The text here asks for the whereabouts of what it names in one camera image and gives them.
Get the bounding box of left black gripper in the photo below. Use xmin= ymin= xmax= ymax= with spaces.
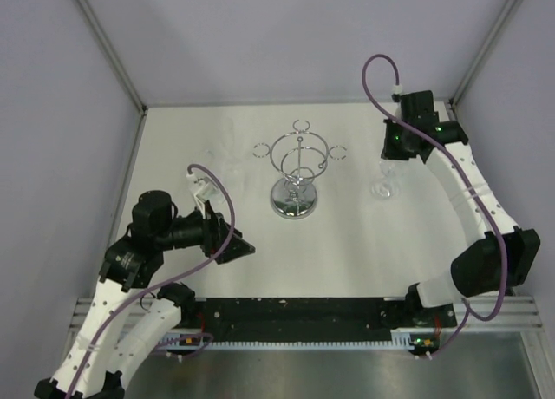
xmin=157 ymin=199 xmax=255 ymax=263

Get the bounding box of round wine glass back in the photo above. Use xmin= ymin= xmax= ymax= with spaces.
xmin=370 ymin=160 xmax=400 ymax=200

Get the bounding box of round wine glass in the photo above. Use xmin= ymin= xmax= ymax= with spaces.
xmin=370 ymin=160 xmax=400 ymax=200
xmin=201 ymin=148 xmax=217 ymax=163

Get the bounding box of ribbed champagne flute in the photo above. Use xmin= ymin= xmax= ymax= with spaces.
xmin=217 ymin=117 xmax=239 ymax=176

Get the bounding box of round wine glass front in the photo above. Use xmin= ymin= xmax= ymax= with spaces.
xmin=201 ymin=148 xmax=217 ymax=163

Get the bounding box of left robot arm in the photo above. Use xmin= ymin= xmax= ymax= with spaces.
xmin=34 ymin=185 xmax=255 ymax=398

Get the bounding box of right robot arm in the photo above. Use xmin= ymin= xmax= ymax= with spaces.
xmin=382 ymin=90 xmax=540 ymax=326

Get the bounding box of chrome wine glass rack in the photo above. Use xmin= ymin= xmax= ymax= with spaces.
xmin=268 ymin=120 xmax=330 ymax=220

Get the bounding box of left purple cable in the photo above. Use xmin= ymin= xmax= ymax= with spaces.
xmin=64 ymin=164 xmax=238 ymax=399

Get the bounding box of purple cable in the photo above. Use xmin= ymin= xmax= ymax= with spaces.
xmin=64 ymin=164 xmax=238 ymax=399
xmin=362 ymin=52 xmax=511 ymax=361

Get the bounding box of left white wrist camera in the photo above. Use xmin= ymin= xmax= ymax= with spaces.
xmin=186 ymin=173 xmax=219 ymax=217

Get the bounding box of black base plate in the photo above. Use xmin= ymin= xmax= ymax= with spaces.
xmin=178 ymin=298 xmax=456 ymax=343

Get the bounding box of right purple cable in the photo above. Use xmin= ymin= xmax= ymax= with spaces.
xmin=362 ymin=52 xmax=511 ymax=361

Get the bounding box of white toothed cable duct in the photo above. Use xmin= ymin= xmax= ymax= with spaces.
xmin=156 ymin=332 xmax=437 ymax=352

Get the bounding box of right aluminium frame post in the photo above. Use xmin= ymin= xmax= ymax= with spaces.
xmin=447 ymin=0 xmax=524 ymax=110

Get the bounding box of aluminium frame post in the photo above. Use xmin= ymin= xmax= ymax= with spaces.
xmin=73 ymin=0 xmax=147 ymax=114
xmin=447 ymin=0 xmax=524 ymax=110

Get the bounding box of left aluminium frame post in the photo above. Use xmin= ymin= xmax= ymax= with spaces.
xmin=73 ymin=0 xmax=147 ymax=114

